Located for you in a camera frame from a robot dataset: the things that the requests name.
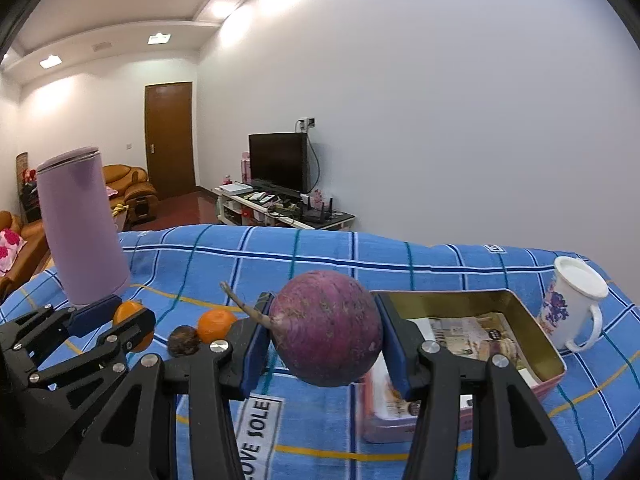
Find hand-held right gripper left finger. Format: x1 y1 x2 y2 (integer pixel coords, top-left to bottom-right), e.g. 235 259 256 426
62 292 276 480

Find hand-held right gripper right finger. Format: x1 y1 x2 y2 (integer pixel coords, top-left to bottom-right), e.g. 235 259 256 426
375 294 581 480

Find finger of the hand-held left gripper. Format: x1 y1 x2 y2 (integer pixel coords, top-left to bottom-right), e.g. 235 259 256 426
0 307 157 453
0 295 122 361

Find orange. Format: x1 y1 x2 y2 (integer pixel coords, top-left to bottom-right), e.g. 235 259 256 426
197 309 238 345
112 300 155 353

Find purple round radish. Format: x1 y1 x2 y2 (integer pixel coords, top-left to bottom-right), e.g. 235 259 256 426
220 270 385 388

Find pink tin box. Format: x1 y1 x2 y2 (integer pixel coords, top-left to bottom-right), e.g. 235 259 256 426
362 288 567 443

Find printed paper leaflet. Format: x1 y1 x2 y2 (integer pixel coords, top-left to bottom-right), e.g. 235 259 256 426
410 312 540 386

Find purple tumbler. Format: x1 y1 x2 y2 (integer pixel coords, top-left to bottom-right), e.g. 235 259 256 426
36 146 132 306

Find brown leather sofa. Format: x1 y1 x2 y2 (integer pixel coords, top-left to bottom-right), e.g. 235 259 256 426
0 210 51 301

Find wooden coffee table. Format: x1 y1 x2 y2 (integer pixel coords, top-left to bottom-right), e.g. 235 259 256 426
110 202 132 233

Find blue plaid blanket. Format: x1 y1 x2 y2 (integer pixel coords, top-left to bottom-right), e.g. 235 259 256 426
0 224 638 480

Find brown leather armchair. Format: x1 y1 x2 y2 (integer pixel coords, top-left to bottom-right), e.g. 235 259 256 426
102 164 160 231

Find white television stand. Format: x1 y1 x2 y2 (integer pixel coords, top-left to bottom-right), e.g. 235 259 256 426
214 186 357 232

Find black router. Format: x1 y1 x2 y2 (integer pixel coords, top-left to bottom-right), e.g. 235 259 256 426
300 195 335 223

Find white floral mug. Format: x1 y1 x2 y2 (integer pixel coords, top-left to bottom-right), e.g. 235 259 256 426
537 256 610 353

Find black television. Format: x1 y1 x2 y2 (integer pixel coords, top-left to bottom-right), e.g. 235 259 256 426
248 132 309 195

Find brown wooden door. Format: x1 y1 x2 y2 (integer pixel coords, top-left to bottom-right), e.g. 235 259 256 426
144 81 196 196

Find black power cable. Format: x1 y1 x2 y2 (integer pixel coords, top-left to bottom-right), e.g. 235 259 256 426
306 130 322 193

